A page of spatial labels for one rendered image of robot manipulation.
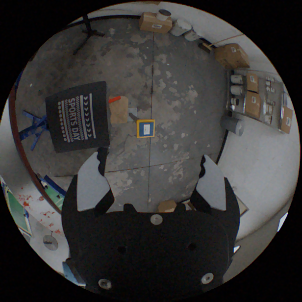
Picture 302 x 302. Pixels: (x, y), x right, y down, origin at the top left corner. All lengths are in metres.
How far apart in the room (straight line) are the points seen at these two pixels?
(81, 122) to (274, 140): 3.42
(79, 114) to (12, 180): 0.61
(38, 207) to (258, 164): 3.30
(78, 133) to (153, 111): 1.29
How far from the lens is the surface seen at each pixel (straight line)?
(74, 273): 0.53
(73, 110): 0.72
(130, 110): 1.60
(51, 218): 0.19
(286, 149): 3.12
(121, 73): 1.68
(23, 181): 0.15
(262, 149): 3.12
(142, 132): 0.67
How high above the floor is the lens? 1.59
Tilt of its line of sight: 57 degrees down
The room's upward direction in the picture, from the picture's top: 148 degrees clockwise
